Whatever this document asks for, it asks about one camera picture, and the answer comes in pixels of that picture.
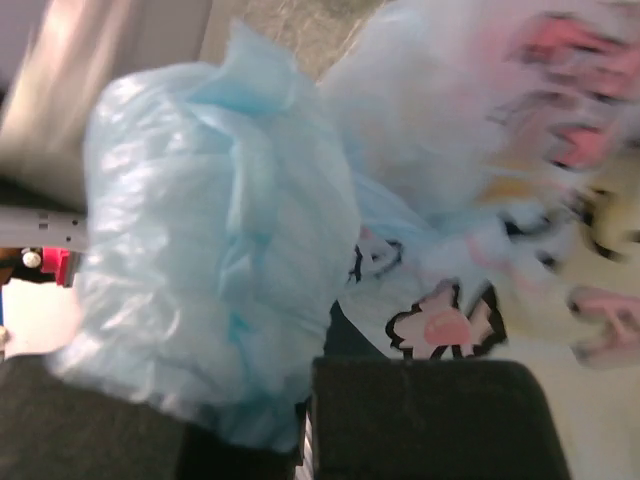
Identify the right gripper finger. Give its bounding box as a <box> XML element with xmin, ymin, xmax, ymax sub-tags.
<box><xmin>312</xmin><ymin>304</ymin><xmax>395</xmax><ymax>479</ymax></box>

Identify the light blue plastic bag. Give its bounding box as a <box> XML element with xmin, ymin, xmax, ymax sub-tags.
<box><xmin>47</xmin><ymin>0</ymin><xmax>640</xmax><ymax>454</ymax></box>

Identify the aluminium rail frame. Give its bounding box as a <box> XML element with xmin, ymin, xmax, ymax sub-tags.
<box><xmin>1</xmin><ymin>1</ymin><xmax>212</xmax><ymax>283</ymax></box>

